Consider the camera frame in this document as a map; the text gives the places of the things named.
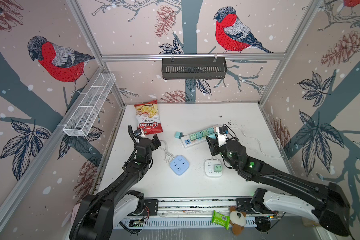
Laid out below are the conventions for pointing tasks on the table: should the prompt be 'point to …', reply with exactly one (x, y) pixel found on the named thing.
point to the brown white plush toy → (237, 219)
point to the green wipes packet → (222, 220)
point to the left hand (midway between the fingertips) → (150, 137)
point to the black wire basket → (194, 68)
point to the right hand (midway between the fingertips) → (208, 138)
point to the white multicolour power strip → (186, 141)
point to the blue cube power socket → (179, 164)
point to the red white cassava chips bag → (148, 117)
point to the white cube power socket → (209, 168)
